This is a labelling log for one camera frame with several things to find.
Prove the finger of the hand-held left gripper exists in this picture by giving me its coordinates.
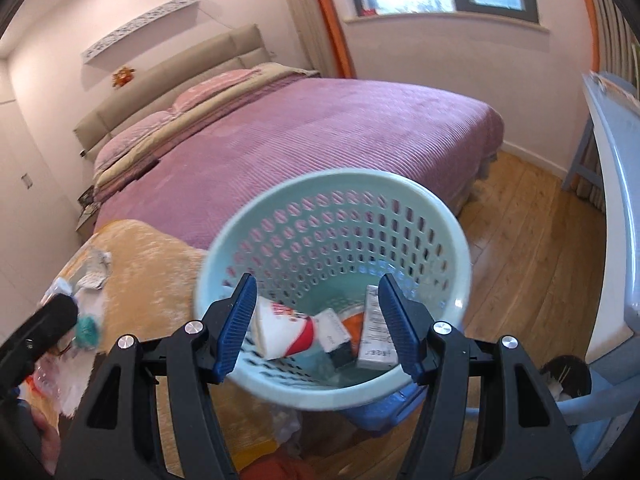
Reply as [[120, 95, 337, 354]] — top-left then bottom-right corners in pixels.
[[0, 292, 81, 403]]

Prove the purple pink pillow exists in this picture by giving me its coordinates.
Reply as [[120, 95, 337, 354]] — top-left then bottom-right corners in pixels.
[[94, 110, 181, 173]]

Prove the beige nightstand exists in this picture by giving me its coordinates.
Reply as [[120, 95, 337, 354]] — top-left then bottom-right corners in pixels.
[[76, 204, 102, 243]]

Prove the beige folded quilt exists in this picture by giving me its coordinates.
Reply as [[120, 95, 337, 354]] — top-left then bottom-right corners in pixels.
[[95, 61, 321, 196]]

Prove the grey white slim box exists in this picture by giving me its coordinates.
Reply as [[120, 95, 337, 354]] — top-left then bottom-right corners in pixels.
[[356, 285, 399, 371]]

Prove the white plastic wrapper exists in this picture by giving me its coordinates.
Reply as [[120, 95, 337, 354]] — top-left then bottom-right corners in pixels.
[[41, 279, 77, 307]]

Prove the white paper cup red print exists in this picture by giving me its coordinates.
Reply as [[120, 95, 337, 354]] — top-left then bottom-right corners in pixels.
[[249, 296, 319, 361]]

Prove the black waste bin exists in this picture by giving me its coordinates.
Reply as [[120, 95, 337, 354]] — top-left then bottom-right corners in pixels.
[[539, 355, 594, 403]]

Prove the white desk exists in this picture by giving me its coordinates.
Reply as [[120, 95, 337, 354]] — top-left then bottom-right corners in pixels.
[[580, 71, 640, 366]]

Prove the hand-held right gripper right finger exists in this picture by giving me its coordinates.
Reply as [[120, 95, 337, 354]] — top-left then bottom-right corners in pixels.
[[377, 273, 583, 480]]

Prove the orange packet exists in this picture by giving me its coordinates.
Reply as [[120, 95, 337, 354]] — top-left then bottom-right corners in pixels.
[[340, 312, 367, 352]]

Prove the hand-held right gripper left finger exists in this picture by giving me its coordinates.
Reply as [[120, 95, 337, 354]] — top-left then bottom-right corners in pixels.
[[55, 272, 258, 480]]

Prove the white wardrobe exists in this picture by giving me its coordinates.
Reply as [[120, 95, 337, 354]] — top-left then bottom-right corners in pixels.
[[0, 55, 90, 321]]

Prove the small white carton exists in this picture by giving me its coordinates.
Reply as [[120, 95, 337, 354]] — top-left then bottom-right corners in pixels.
[[314, 308, 357, 356]]

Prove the blue wooden chair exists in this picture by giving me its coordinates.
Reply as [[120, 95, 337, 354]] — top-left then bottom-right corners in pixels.
[[562, 110, 603, 206]]

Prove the yellow plush bear blanket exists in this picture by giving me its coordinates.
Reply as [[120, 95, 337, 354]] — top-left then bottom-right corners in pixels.
[[37, 219, 303, 480]]

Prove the crumpled clear plastic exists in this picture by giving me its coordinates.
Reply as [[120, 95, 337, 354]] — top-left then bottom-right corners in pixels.
[[270, 405, 302, 443]]

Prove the silver blister pack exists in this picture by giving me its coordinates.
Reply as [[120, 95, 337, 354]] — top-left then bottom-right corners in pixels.
[[74, 272, 109, 292]]

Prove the blue plastic stool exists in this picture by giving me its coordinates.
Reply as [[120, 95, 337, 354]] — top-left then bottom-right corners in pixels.
[[345, 377, 429, 433]]

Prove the bed with purple cover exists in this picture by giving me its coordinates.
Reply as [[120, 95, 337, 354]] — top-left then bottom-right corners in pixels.
[[92, 77, 506, 252]]

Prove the white patterned wall shelf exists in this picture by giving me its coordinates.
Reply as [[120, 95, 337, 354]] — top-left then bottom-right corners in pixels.
[[82, 0, 199, 64]]

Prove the beige curtain with orange edge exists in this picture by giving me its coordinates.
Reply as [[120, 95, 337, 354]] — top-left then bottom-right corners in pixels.
[[292, 0, 357, 79], [575, 0, 640, 93]]

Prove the clear plastic bag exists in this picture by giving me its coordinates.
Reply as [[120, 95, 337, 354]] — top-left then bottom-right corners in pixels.
[[25, 347, 93, 413]]

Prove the white paper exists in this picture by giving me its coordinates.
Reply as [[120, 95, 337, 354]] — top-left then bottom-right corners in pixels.
[[86, 251, 114, 275]]

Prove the teal perforated plastic basket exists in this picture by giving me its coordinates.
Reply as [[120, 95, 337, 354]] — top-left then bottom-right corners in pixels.
[[194, 169, 473, 413]]

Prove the beige padded headboard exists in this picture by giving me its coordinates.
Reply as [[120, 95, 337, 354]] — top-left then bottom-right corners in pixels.
[[73, 23, 267, 160]]

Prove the teal wrapper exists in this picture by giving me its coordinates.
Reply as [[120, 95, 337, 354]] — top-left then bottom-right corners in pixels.
[[74, 314, 104, 350]]

